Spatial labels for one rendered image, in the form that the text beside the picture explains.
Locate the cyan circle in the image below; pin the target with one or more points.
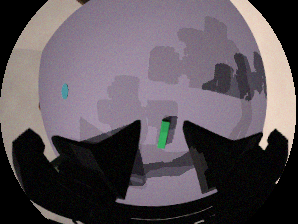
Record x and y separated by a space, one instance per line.
64 91

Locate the green rectangular post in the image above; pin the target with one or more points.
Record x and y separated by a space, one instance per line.
163 133

